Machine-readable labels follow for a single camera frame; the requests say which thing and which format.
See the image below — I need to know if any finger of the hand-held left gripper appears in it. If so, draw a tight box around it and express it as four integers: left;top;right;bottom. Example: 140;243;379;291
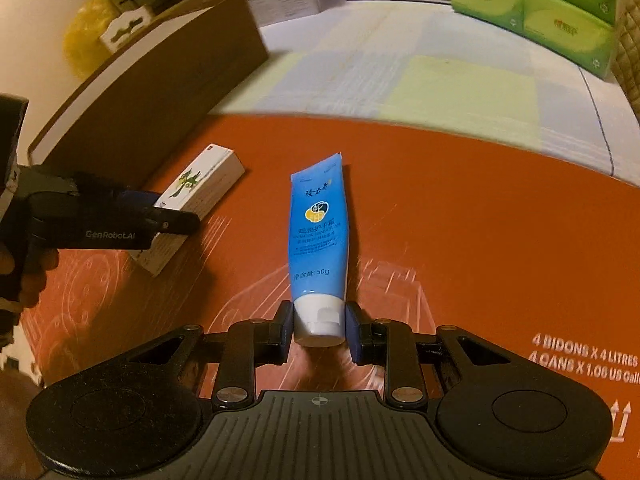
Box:
120;187;163;211
147;206;202;237

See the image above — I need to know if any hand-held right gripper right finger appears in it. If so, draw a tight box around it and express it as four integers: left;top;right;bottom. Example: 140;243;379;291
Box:
345;301;526;409

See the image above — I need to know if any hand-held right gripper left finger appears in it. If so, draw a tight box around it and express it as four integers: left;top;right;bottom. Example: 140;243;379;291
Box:
120;301;295;409

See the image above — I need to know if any white medicine box green figure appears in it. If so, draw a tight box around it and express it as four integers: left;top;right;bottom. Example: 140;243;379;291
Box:
132;144;246;277

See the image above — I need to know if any brown storage box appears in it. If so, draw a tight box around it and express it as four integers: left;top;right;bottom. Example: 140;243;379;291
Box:
27;0;271;196

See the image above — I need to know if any blue hand cream tube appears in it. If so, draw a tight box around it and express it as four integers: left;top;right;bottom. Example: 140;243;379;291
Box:
290;152;351;348

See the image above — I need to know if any person's left hand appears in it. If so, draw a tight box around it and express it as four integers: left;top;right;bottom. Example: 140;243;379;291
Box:
20;249;61;310

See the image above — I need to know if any red printed cardboard sheet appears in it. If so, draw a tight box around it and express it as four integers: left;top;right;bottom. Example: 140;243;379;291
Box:
20;112;640;480

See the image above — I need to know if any yellow plastic bag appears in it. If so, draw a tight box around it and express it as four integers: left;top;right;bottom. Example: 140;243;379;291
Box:
62;0;126;81

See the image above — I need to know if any pale checked bed sheet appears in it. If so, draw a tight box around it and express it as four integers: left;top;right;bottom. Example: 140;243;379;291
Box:
207;0;640;191

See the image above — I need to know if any stack of green tissue packs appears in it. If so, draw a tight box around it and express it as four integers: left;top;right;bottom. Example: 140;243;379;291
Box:
445;0;628;81

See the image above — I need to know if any beige quilted cover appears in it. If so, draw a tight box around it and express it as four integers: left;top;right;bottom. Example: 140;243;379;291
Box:
612;7;640;116

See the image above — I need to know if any cardboard box white handle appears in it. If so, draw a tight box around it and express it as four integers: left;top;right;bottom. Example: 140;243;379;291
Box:
97;5;156;53

